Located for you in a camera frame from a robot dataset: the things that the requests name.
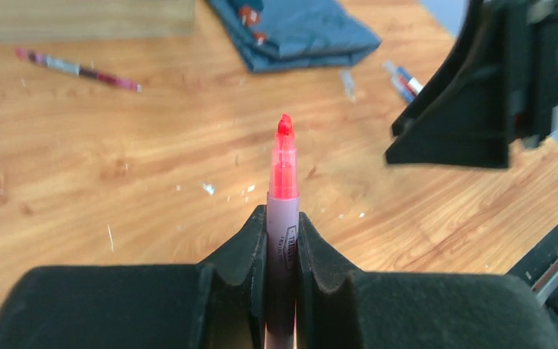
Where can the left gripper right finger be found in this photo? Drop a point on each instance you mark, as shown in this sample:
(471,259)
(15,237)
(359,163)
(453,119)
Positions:
(341,306)

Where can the folded blue t-shirt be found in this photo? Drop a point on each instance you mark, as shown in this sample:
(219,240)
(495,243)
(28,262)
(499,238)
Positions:
(273,36)

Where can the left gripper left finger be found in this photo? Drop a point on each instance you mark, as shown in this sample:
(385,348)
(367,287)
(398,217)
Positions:
(216,303)

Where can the clear pen cap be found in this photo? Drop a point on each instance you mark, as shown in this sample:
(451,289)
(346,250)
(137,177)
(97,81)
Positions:
(348,84)

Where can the white pen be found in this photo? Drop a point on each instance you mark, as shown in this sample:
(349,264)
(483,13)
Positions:
(409,81)

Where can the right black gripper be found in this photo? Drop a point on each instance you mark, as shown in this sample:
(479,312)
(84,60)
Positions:
(498,84)

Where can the red pen near rack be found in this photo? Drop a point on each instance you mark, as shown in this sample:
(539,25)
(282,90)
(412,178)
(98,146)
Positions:
(76,69)

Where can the purple pen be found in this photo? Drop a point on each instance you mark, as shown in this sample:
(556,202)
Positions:
(282,226)
(397,82)

